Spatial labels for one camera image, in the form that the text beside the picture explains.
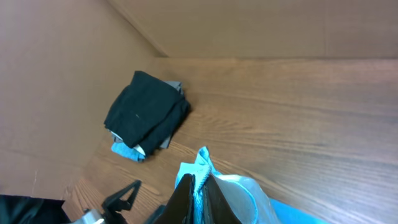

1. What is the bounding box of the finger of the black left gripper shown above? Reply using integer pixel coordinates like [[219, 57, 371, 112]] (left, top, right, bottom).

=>
[[101, 180, 142, 224]]

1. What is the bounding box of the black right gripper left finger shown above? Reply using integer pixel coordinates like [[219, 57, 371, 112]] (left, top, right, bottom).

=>
[[154, 174, 195, 224]]

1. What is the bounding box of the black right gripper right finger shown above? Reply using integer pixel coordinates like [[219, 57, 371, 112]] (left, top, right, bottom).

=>
[[202, 176, 241, 224]]

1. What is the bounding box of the light blue printed t-shirt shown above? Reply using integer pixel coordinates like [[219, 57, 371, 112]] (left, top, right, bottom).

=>
[[175, 146, 324, 224]]

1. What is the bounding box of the folded blue garment under stack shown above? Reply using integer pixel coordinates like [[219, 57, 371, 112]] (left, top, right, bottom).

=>
[[111, 142, 146, 162]]

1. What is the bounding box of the black unfolded shirt pile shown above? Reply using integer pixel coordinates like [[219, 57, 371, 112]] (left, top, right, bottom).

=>
[[1, 195, 70, 224]]

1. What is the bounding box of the folded black garment on stack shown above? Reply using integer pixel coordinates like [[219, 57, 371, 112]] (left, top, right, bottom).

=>
[[104, 71, 191, 156]]

